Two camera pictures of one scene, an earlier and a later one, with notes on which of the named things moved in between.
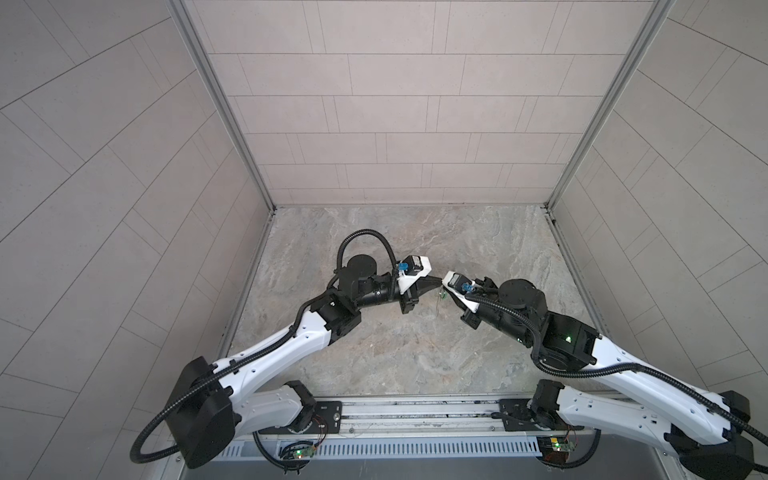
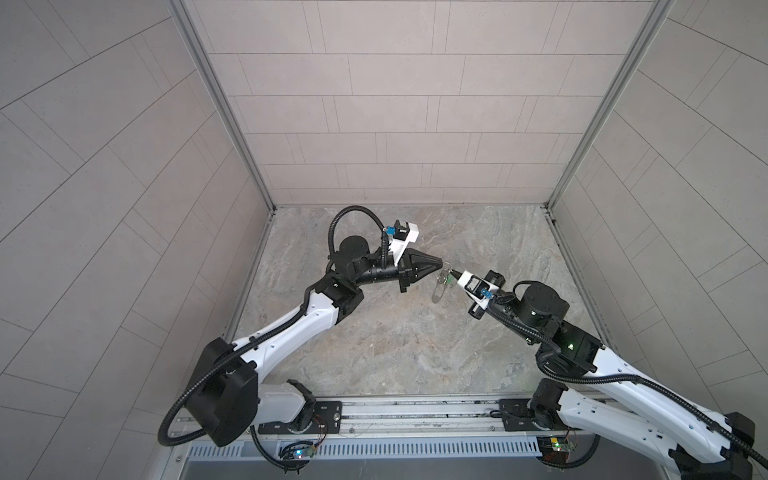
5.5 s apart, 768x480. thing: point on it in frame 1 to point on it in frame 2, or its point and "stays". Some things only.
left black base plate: (326, 419) stays
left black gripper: (423, 286) to (414, 267)
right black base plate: (517, 415) stays
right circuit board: (554, 449) stays
